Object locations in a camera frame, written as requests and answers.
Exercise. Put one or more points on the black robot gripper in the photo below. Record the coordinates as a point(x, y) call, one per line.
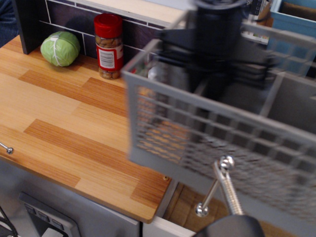
point(217, 58)

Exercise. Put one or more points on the grey plastic drying rack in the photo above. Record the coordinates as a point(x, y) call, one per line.
point(270, 131)

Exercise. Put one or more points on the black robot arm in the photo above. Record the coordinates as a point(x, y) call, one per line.
point(217, 14)

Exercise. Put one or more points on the white toy ice cream cone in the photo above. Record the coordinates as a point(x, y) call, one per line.
point(155, 73)

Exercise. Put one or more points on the red toy strawberry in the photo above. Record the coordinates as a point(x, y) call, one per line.
point(140, 68)

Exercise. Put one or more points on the blue plastic bin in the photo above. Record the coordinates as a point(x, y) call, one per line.
point(297, 16)

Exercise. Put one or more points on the red lidded nut jar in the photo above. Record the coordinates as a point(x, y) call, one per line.
point(109, 44)

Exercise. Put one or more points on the green toy cabbage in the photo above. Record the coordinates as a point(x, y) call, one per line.
point(60, 48)

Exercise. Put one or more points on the black clamp base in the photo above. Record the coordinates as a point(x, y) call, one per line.
point(233, 226)

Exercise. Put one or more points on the small chrome knob rod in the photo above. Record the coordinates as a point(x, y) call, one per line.
point(9, 150)

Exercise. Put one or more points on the silver dishwasher control panel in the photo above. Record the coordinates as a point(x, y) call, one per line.
point(44, 217)

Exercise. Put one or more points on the dark grey left post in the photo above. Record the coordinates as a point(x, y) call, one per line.
point(30, 15)

